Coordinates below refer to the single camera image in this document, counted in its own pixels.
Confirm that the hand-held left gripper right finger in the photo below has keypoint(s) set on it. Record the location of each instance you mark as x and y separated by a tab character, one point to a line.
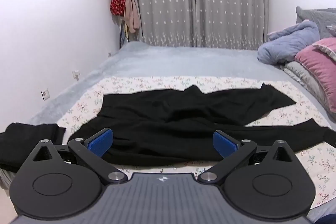
223	145

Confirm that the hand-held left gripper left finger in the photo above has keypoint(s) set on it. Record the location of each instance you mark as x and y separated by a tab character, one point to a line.
101	144

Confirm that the black pants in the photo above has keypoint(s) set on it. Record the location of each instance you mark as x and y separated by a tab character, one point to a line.
170	129

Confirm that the floral printed cloth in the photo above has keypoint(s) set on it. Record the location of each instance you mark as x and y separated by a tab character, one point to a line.
131	85

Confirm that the folded black garment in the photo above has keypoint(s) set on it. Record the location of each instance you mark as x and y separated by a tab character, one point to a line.
26	142

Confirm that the grey bed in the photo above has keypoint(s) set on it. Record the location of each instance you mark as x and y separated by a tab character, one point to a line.
183	61

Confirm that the grey folded quilt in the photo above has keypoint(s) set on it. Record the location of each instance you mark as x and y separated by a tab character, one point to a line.
302	74

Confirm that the dark curved rod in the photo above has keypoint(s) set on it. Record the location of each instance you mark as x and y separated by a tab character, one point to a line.
121	35

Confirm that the blue-grey quilt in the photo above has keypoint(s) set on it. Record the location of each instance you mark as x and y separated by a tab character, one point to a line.
288	43

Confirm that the pink pillow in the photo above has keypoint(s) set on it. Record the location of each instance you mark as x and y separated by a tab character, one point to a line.
315	64

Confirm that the pink hanging garment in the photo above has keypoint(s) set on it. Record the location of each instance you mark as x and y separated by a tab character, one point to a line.
132	14

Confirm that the grey pillow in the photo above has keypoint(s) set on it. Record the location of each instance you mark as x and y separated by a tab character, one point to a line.
315	15

